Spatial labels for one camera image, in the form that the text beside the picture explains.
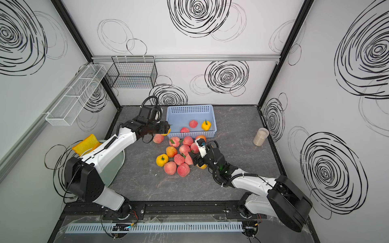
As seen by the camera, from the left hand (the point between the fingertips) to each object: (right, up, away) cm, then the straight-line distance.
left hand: (164, 125), depth 85 cm
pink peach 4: (+11, -14, +5) cm, 19 cm away
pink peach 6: (+14, -19, -1) cm, 24 cm away
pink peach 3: (+13, -10, +8) cm, 18 cm away
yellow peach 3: (+22, -20, -10) cm, 31 cm away
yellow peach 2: (-1, -20, +1) cm, 20 cm away
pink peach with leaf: (+4, -11, +8) cm, 14 cm away
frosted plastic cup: (+58, -7, +6) cm, 58 cm away
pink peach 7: (+4, -23, -3) cm, 24 cm away
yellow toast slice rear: (-36, -9, -10) cm, 38 cm away
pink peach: (+10, -3, +14) cm, 18 cm away
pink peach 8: (+11, -24, -3) cm, 27 cm away
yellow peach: (+25, -1, +16) cm, 30 cm away
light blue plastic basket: (+6, +6, +25) cm, 27 cm away
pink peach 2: (-7, -9, +12) cm, 16 cm away
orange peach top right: (+21, -7, +11) cm, 25 cm away
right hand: (+18, -12, -5) cm, 22 cm away
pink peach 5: (+8, -20, +1) cm, 21 cm away
